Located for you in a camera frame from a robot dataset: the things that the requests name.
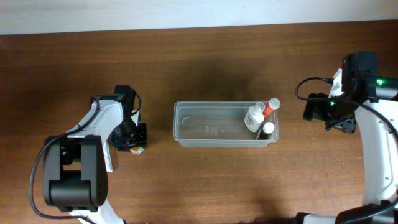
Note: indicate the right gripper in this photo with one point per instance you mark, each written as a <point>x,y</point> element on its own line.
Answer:
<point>313,106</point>

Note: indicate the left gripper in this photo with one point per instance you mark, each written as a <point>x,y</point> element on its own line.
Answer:
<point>134,142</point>

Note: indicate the small jar gold lid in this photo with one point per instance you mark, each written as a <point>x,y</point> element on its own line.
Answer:
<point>137,150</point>

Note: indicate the white blue red box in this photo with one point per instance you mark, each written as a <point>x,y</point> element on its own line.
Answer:
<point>112,161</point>

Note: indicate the orange bottle white cap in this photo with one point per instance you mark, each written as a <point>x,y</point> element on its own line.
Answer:
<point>273,104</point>

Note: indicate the black bottle white cap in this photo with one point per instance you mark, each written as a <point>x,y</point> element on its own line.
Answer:
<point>266,131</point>

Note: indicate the white squeeze bottle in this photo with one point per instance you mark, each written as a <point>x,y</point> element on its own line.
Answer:
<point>254,116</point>

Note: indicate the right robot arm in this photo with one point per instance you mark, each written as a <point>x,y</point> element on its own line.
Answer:
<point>360,98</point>

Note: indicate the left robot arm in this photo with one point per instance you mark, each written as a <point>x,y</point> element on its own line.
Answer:
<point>77,163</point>

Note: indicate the clear plastic container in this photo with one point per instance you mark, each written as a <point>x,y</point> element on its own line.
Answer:
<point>217,124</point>

